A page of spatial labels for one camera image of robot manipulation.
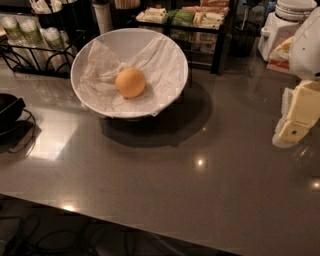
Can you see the paper cup stack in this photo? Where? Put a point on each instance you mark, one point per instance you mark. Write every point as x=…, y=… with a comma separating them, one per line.
x=35, y=41
x=15, y=38
x=55, y=41

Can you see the white paper liner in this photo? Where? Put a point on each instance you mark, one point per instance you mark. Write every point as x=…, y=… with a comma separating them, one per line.
x=96, y=68

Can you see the paper cup stack left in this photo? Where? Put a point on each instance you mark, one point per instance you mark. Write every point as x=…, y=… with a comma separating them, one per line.
x=15, y=38

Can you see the black condiment caddy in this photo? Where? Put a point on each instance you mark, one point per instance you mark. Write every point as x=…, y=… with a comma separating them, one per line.
x=67, y=15

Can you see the black tea bag shelf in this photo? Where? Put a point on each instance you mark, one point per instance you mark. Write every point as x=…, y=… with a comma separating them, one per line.
x=198, y=28

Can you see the black wire rack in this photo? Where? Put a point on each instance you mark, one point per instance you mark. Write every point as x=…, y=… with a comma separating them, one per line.
x=11, y=58

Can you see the black pan with wire stand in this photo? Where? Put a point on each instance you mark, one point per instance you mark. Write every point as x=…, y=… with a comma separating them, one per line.
x=17, y=124

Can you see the paper cup stack right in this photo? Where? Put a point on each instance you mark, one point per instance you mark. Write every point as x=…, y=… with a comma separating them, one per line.
x=55, y=41

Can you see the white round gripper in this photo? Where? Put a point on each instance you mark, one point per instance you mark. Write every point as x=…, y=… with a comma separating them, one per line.
x=306, y=50

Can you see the white bowl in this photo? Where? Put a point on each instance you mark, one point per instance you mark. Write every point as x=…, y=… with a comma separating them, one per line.
x=126, y=37

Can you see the orange fruit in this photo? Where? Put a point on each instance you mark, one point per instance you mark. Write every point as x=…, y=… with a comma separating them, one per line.
x=130, y=82

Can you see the white cylinder dispenser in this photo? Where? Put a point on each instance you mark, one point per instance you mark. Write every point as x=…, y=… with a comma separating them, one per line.
x=103, y=15

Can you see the paper cup stack middle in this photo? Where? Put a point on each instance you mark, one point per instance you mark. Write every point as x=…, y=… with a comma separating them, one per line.
x=35, y=41

